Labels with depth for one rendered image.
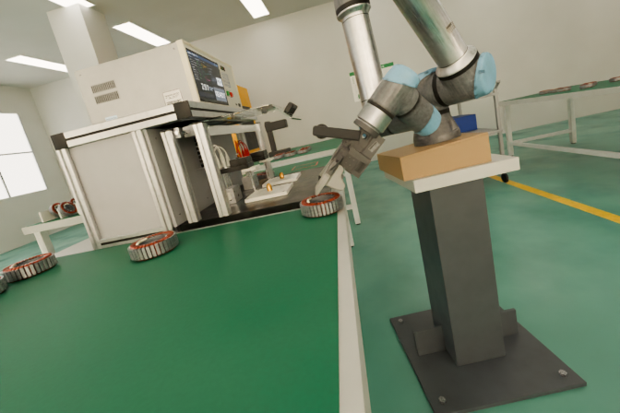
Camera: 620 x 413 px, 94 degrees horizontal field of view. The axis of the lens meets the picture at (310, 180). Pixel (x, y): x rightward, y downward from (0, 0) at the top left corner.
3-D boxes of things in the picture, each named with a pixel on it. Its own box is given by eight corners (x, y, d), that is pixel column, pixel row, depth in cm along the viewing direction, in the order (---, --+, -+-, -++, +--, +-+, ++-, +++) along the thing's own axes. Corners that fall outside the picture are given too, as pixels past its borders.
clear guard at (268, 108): (302, 119, 111) (298, 104, 110) (292, 119, 88) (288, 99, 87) (222, 138, 116) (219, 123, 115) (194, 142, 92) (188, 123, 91)
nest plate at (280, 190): (293, 184, 111) (292, 182, 111) (287, 194, 97) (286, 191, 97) (256, 193, 113) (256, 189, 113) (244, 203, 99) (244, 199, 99)
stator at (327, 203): (344, 201, 80) (341, 188, 79) (343, 214, 69) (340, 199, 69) (305, 208, 82) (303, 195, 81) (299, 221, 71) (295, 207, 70)
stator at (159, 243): (186, 239, 79) (183, 226, 78) (165, 257, 68) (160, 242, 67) (149, 246, 80) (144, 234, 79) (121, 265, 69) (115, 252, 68)
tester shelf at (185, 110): (257, 119, 146) (255, 110, 146) (192, 116, 80) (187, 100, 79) (178, 138, 152) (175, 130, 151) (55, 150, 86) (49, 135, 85)
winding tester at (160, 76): (243, 111, 135) (232, 65, 132) (200, 105, 93) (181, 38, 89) (167, 129, 140) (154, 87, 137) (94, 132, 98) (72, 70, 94)
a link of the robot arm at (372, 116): (367, 101, 66) (364, 103, 74) (355, 118, 67) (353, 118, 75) (394, 120, 66) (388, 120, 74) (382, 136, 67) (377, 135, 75)
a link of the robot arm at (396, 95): (430, 84, 66) (407, 62, 62) (399, 124, 68) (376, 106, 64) (410, 79, 73) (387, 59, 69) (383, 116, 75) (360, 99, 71)
